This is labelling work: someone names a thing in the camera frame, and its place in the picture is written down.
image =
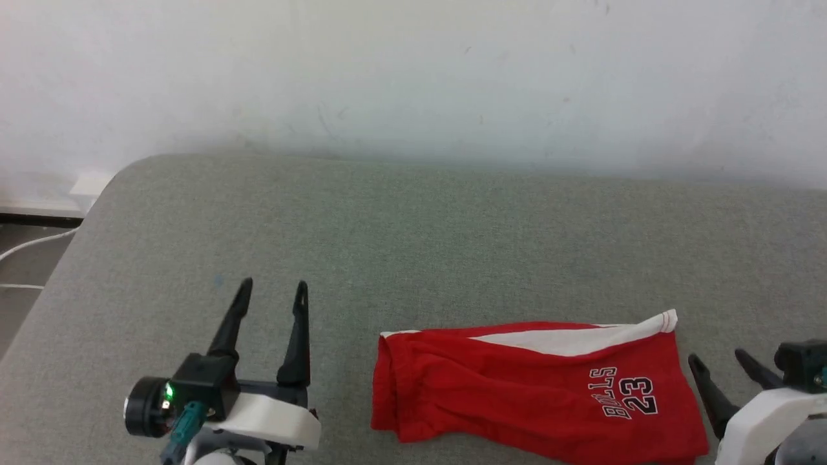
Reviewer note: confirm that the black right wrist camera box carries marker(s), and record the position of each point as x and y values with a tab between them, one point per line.
804	365

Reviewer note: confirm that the white wall socket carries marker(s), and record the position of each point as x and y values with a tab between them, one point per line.
90	183

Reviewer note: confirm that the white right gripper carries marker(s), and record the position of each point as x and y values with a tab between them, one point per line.
759	420

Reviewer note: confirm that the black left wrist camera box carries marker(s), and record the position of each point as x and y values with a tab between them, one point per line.
203	384

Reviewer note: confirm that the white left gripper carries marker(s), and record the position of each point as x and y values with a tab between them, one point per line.
278	416

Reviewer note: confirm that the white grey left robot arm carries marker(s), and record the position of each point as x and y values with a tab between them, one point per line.
226	449

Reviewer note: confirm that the red basketball shorts white trim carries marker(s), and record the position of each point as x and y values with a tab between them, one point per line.
517	394

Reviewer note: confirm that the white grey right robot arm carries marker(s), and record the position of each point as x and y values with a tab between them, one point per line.
804	445

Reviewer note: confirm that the black cylindrical left gripper motor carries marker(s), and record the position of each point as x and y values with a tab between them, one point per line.
145	407

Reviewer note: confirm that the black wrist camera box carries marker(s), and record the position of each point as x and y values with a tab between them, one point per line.
804	365
203	384

